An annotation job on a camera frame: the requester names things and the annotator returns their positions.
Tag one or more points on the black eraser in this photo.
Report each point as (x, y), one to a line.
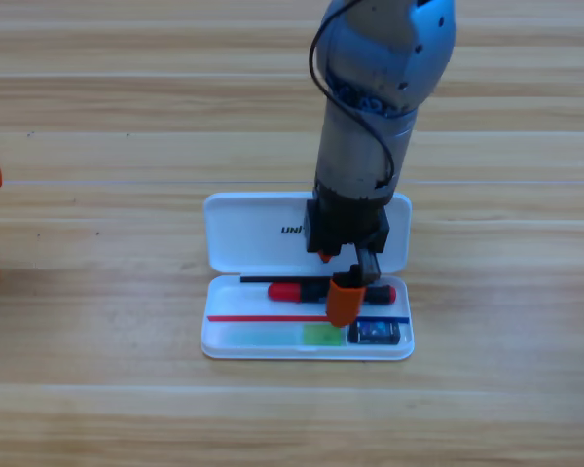
(374, 332)

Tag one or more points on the white Unitree pencil case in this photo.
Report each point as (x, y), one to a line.
(253, 233)

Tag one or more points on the green highlighter pen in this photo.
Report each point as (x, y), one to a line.
(282, 335)

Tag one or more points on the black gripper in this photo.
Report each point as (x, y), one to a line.
(345, 224)

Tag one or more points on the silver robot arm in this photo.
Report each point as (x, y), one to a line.
(370, 63)

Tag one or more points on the black marker with red cap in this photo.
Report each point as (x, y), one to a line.
(287, 292)

